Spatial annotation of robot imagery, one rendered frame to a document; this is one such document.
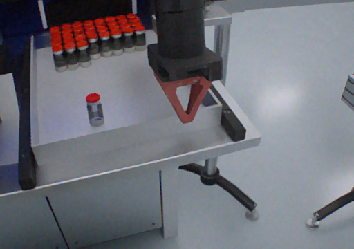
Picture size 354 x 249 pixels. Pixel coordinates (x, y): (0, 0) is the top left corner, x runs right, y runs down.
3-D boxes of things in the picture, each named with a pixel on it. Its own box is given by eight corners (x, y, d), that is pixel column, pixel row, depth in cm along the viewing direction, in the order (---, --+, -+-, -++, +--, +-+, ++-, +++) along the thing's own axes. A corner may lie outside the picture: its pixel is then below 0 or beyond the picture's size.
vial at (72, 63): (67, 65, 64) (63, 43, 61) (78, 63, 64) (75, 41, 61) (68, 71, 62) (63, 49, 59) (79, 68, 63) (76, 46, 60)
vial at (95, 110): (88, 119, 51) (84, 95, 49) (103, 116, 52) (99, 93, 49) (90, 128, 50) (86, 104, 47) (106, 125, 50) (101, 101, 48)
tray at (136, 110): (34, 50, 69) (31, 35, 67) (153, 29, 76) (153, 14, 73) (38, 166, 44) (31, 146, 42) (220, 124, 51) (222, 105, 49)
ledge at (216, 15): (164, 8, 90) (164, 2, 89) (209, 3, 93) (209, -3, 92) (182, 29, 80) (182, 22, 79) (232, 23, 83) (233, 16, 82)
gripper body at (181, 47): (192, 49, 48) (189, -4, 45) (225, 74, 40) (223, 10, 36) (147, 57, 47) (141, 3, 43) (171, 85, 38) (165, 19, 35)
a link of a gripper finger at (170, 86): (197, 102, 52) (193, 41, 47) (217, 124, 46) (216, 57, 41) (153, 112, 50) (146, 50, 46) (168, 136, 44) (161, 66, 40)
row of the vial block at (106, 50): (54, 62, 65) (50, 41, 62) (144, 45, 69) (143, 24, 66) (55, 68, 63) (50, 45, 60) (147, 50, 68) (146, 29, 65)
